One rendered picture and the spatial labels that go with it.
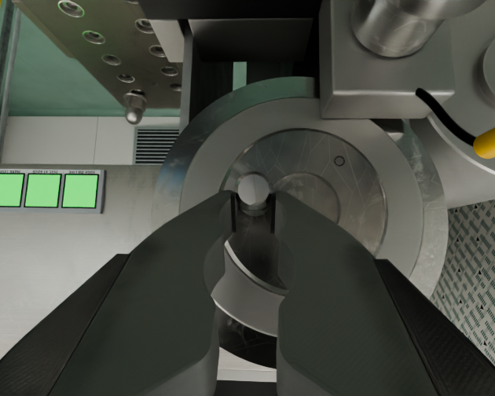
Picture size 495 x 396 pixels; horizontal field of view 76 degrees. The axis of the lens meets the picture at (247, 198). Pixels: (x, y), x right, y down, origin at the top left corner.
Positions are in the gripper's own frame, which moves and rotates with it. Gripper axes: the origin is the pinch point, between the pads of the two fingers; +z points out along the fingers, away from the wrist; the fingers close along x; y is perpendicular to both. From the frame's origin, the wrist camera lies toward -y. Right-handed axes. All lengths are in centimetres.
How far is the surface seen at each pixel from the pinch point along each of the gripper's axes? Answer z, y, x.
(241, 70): 234, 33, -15
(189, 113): 7.0, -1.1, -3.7
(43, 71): 235, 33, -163
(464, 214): 15.9, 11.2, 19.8
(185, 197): 2.7, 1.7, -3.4
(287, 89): 7.3, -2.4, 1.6
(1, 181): 32, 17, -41
